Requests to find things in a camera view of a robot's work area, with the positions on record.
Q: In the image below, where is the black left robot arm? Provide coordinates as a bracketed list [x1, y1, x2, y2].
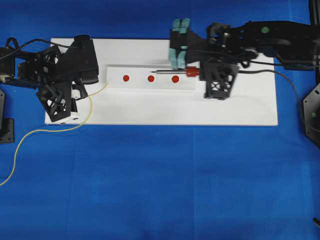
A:
[0, 35, 99, 123]

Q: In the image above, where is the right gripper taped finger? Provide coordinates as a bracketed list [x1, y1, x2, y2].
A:
[168, 17, 208, 70]

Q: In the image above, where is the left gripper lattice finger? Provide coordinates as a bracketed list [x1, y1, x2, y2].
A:
[36, 78, 88, 123]

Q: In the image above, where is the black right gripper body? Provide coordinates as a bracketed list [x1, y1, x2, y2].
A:
[205, 22, 247, 66]

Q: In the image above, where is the yellow solder wire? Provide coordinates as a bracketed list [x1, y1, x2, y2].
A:
[0, 82, 109, 187]

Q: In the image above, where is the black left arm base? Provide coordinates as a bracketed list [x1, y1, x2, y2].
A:
[0, 90, 15, 144]

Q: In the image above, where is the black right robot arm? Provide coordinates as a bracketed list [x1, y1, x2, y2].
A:
[168, 18, 320, 100]

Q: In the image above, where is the white foam base board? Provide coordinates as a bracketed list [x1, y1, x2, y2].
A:
[61, 38, 278, 126]

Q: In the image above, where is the white raised foam block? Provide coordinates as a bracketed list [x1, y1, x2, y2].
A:
[106, 64, 196, 91]

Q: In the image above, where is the black soldering iron cable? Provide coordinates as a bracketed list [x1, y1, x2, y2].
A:
[238, 68, 307, 126]

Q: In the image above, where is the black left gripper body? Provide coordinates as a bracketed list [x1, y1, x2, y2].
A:
[17, 46, 66, 84]

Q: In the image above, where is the blue table cloth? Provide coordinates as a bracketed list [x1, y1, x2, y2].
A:
[0, 67, 320, 240]

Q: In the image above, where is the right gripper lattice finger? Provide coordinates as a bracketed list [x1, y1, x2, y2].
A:
[199, 59, 240, 100]

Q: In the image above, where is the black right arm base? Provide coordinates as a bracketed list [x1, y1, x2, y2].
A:
[303, 84, 320, 148]

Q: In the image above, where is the left gripper solid finger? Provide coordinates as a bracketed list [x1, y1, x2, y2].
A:
[56, 35, 99, 85]

